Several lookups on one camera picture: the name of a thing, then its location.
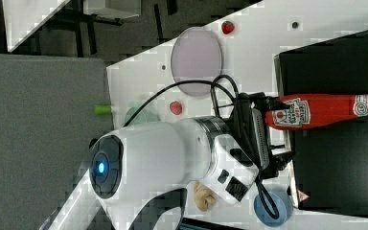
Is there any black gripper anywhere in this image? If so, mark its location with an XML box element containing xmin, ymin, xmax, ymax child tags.
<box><xmin>229</xmin><ymin>92</ymin><xmax>295</xmax><ymax>179</ymax></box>

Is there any red plush ketchup bottle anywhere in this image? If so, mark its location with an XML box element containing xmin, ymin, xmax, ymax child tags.
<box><xmin>265</xmin><ymin>94</ymin><xmax>368</xmax><ymax>130</ymax></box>

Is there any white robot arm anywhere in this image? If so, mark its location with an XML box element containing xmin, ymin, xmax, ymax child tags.
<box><xmin>39</xmin><ymin>93</ymin><xmax>286</xmax><ymax>230</ymax></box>

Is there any black toaster oven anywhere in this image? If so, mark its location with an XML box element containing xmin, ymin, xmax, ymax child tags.
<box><xmin>275</xmin><ymin>30</ymin><xmax>368</xmax><ymax>218</ymax></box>

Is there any pink strawberry toy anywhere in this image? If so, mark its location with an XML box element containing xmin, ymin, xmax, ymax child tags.
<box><xmin>170</xmin><ymin>101</ymin><xmax>183</xmax><ymax>116</ymax></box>

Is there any blue bowl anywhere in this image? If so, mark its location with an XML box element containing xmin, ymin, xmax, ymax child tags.
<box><xmin>253</xmin><ymin>190</ymin><xmax>293</xmax><ymax>227</ymax></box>

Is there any pink round plate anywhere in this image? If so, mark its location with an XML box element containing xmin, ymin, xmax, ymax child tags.
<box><xmin>171</xmin><ymin>27</ymin><xmax>223</xmax><ymax>82</ymax></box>

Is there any tan plush croissant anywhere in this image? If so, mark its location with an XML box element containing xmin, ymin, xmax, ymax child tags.
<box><xmin>194</xmin><ymin>181</ymin><xmax>217</xmax><ymax>212</ymax></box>

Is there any red strawberry toy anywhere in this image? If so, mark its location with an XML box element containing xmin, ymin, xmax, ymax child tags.
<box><xmin>221</xmin><ymin>21</ymin><xmax>235</xmax><ymax>35</ymax></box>

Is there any green perforated tray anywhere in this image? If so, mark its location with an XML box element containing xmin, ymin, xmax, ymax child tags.
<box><xmin>125</xmin><ymin>107</ymin><xmax>159</xmax><ymax>125</ymax></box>

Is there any green marker cap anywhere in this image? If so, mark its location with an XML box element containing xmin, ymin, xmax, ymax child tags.
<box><xmin>94</xmin><ymin>105</ymin><xmax>112</xmax><ymax>115</ymax></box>

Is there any grey foam board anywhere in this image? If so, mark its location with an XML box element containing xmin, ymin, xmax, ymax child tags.
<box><xmin>0</xmin><ymin>55</ymin><xmax>113</xmax><ymax>230</ymax></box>

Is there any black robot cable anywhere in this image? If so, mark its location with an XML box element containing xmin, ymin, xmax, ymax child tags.
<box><xmin>123</xmin><ymin>74</ymin><xmax>281</xmax><ymax>220</ymax></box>

